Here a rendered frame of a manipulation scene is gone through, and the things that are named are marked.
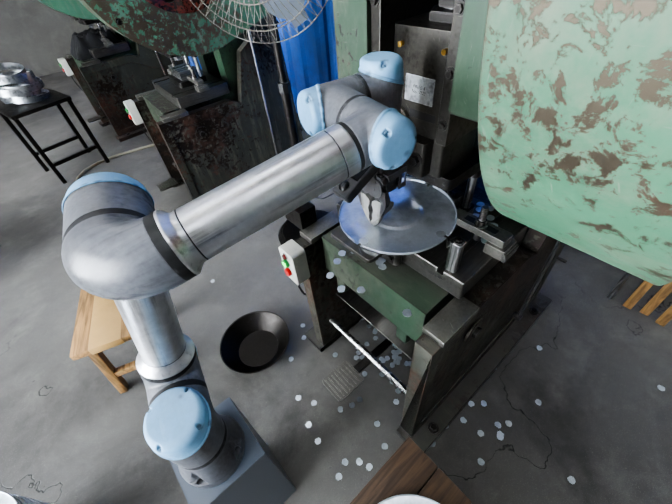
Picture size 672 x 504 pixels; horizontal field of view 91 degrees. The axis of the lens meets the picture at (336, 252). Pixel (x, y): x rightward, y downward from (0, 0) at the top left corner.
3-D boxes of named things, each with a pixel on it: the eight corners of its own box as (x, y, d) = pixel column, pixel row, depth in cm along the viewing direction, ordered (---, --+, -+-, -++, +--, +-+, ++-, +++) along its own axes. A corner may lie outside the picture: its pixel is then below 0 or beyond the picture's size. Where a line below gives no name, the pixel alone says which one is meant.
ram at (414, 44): (426, 187, 72) (447, 27, 51) (376, 163, 81) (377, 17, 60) (472, 156, 80) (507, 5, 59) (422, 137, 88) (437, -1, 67)
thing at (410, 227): (315, 221, 85) (315, 218, 84) (386, 168, 98) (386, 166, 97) (410, 276, 69) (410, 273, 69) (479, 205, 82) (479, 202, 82)
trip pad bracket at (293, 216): (308, 257, 112) (299, 211, 98) (291, 243, 118) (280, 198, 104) (322, 248, 115) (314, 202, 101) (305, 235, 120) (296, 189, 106)
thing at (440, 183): (446, 201, 77) (450, 181, 73) (383, 170, 88) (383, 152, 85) (485, 173, 84) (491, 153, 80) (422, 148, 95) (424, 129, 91)
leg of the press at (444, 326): (420, 458, 113) (480, 302, 50) (395, 431, 120) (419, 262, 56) (550, 304, 152) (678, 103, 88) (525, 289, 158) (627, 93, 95)
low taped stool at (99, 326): (179, 372, 143) (141, 330, 120) (120, 396, 138) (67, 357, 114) (174, 312, 166) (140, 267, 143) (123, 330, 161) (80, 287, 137)
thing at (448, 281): (459, 300, 80) (463, 284, 76) (337, 218, 106) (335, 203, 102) (523, 239, 93) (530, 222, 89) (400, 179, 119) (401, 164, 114)
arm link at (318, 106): (322, 104, 47) (385, 85, 51) (290, 83, 55) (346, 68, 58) (327, 154, 53) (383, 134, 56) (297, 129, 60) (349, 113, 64)
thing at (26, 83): (63, 184, 264) (-21, 77, 208) (41, 169, 286) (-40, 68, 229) (111, 161, 285) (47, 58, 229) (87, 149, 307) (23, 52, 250)
